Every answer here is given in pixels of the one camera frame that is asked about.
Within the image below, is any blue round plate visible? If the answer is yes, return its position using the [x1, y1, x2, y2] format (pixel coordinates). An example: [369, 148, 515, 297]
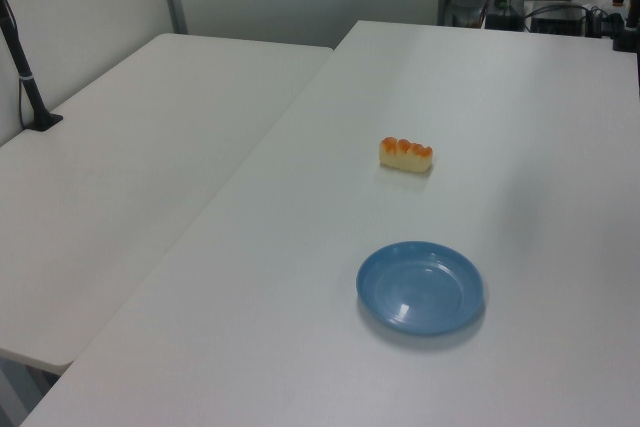
[355, 240, 486, 338]

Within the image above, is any orange-topped bread loaf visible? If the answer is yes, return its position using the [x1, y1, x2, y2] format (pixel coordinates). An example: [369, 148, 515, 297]
[378, 136, 434, 174]

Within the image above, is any white side table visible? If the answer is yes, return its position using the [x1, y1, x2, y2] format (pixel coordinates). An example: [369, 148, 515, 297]
[0, 32, 335, 376]

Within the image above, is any clear plastic container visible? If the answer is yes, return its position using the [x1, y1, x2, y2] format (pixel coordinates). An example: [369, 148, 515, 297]
[451, 0, 485, 28]

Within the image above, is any black flexible pole stand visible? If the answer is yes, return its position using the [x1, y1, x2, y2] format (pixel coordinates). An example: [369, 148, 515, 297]
[0, 0, 65, 134]

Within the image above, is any small black electronics box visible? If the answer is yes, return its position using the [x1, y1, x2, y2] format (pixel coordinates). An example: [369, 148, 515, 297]
[483, 9, 522, 31]

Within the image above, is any black flat device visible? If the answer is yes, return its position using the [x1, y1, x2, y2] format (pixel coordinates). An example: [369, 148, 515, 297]
[529, 4, 591, 36]

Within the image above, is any black camera stand clamp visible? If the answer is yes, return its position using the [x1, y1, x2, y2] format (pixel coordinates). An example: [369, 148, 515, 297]
[610, 0, 640, 54]

